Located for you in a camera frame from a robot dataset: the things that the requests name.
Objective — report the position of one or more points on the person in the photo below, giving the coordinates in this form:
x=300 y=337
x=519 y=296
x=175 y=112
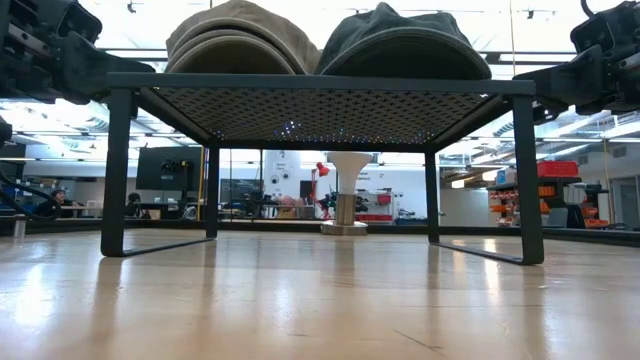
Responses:
x=290 y=206
x=133 y=205
x=56 y=200

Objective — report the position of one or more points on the low red crate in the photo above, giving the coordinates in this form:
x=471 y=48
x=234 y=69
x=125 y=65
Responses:
x=374 y=218

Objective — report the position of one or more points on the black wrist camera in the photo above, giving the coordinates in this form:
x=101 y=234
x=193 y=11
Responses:
x=80 y=20
x=592 y=30

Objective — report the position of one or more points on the black perforated metal stand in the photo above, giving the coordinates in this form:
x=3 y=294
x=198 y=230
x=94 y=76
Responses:
x=320 y=82

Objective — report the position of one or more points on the shelf with orange bins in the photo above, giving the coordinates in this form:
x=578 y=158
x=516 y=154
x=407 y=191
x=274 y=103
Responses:
x=500 y=205

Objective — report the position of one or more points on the black aluminium table frame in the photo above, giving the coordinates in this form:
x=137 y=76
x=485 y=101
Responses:
x=590 y=236

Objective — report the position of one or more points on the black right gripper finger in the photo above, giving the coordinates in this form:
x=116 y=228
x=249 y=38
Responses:
x=575 y=80
x=555 y=111

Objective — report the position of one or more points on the yellow pole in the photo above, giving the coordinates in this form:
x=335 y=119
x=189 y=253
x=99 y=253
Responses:
x=202 y=175

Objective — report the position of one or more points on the black monitor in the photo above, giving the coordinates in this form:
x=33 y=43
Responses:
x=167 y=167

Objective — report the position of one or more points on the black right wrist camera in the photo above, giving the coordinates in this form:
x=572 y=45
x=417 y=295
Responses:
x=592 y=30

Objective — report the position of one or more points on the dark display screen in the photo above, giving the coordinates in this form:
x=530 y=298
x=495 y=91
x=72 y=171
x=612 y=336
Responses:
x=240 y=190

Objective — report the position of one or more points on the red desk lamp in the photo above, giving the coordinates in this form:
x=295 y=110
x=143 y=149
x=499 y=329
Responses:
x=322 y=170

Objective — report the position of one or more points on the white pillar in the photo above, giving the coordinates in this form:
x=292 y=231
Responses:
x=280 y=170

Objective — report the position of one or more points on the red storage bin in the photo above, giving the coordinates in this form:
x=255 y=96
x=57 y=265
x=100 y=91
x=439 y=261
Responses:
x=560 y=169

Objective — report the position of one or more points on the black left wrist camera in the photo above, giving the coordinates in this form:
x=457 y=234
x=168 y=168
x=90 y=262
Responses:
x=80 y=20

